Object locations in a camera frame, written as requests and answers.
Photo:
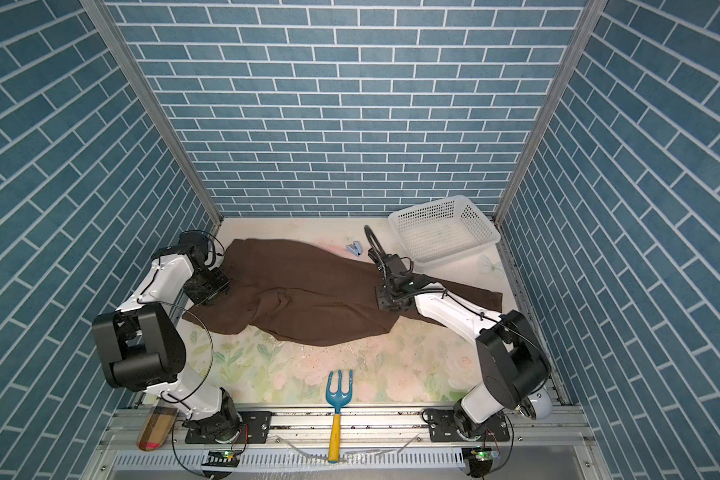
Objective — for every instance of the aluminium corner post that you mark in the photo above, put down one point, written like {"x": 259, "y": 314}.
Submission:
{"x": 105, "y": 25}
{"x": 572, "y": 55}

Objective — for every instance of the white plastic basket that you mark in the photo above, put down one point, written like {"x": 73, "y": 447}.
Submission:
{"x": 443, "y": 230}

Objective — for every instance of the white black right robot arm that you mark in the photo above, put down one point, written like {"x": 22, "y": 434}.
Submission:
{"x": 513, "y": 367}

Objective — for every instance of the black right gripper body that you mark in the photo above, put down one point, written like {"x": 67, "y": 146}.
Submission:
{"x": 385, "y": 296}

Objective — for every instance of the brown tinted plastic cup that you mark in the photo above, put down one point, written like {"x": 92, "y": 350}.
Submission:
{"x": 157, "y": 427}

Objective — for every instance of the brown trousers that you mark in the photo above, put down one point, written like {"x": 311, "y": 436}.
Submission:
{"x": 296, "y": 292}

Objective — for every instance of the teal garden fork yellow handle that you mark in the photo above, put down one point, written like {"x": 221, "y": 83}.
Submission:
{"x": 337, "y": 398}

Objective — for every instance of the aluminium front rail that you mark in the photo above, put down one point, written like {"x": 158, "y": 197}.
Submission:
{"x": 284, "y": 441}

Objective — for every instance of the aluminium corner post right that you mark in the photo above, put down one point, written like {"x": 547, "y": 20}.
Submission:
{"x": 572, "y": 55}

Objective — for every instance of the aluminium corner post left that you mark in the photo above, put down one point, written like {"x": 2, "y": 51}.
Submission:
{"x": 105, "y": 25}

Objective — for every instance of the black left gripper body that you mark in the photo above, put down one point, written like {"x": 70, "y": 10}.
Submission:
{"x": 207, "y": 286}

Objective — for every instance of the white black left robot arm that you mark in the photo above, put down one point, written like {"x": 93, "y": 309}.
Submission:
{"x": 140, "y": 348}

